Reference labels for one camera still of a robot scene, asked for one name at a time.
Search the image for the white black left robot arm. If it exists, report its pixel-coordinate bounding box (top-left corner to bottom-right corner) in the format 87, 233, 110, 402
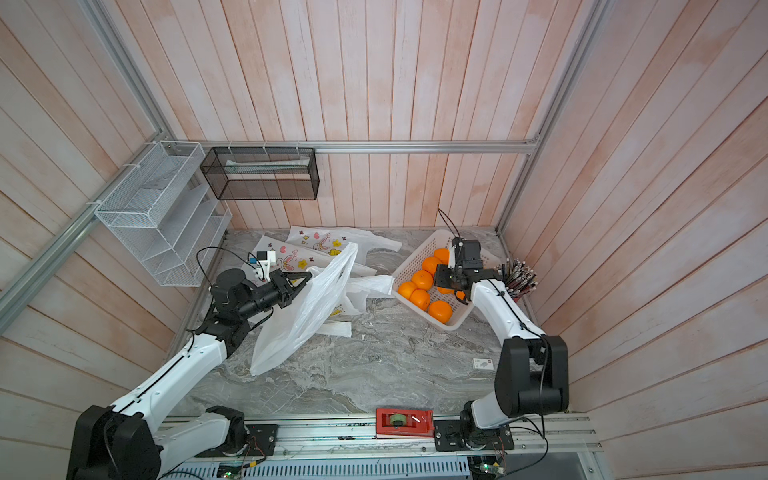
66, 268, 312, 479

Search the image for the black wire mesh basket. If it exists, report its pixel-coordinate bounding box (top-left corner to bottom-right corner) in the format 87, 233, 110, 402
201, 146, 320, 201

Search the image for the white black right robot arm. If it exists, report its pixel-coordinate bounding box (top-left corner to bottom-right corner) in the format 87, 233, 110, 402
434, 265, 569, 449

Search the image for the white printed bag back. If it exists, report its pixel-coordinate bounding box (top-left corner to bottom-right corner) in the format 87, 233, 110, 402
286, 226, 402, 254

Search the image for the red cup of pens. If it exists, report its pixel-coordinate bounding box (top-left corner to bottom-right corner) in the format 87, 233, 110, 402
502, 259, 537, 299

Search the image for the red tape dispenser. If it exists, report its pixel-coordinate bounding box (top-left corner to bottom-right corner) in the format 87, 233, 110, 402
375, 408, 435, 438

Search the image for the orange fruit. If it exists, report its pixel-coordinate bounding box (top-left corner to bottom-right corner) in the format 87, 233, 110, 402
427, 300, 453, 324
409, 289, 431, 311
398, 281, 418, 300
433, 248, 450, 264
422, 256, 443, 276
411, 270, 434, 291

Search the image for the white printed bag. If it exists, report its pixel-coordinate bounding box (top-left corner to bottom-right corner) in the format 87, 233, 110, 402
253, 235, 376, 277
286, 226, 402, 254

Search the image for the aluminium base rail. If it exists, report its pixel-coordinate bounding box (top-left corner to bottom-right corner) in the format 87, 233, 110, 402
165, 414, 613, 479

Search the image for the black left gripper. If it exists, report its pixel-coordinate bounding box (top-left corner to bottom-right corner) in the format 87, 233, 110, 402
238, 269, 313, 319

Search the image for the white plastic perforated basket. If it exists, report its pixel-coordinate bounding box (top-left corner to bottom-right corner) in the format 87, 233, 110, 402
393, 230, 519, 340

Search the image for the white plastic bag front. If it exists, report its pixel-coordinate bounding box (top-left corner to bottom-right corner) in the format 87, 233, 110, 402
250, 243, 394, 376

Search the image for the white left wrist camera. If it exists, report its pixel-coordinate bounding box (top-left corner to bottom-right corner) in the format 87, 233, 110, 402
254, 250, 276, 282

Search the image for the white printed bag middle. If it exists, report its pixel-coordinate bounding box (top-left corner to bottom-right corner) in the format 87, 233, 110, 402
253, 235, 376, 277

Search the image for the white wire mesh shelf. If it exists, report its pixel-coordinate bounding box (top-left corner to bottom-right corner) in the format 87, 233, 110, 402
96, 142, 232, 287

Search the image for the small white label card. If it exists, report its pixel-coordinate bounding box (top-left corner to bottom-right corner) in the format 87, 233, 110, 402
473, 358, 494, 370

